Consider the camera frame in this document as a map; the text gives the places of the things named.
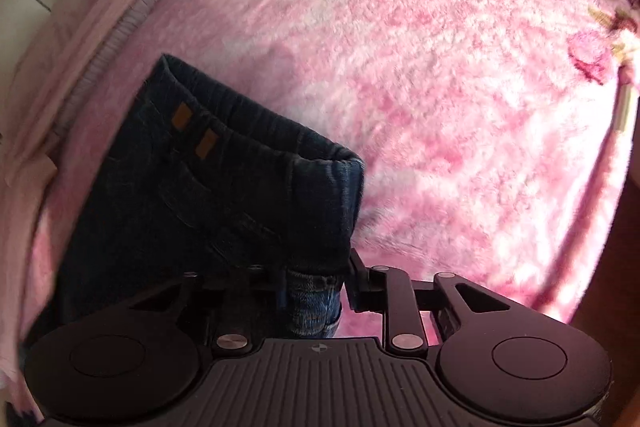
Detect dark blue jeans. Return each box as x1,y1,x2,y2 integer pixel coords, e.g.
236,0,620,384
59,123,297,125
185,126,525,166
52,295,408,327
52,53,366,341

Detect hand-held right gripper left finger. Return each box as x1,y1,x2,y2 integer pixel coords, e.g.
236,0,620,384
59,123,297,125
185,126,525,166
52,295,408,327
122,263,290,353

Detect pink floral fleece blanket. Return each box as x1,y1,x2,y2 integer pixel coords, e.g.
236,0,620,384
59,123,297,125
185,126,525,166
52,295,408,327
12,0,640,415

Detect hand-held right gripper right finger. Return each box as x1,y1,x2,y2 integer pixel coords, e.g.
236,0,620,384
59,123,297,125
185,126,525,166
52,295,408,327
347,249,516,353

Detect pink bed sheet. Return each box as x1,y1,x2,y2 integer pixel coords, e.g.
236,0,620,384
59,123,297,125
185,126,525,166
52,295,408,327
0,0,207,190

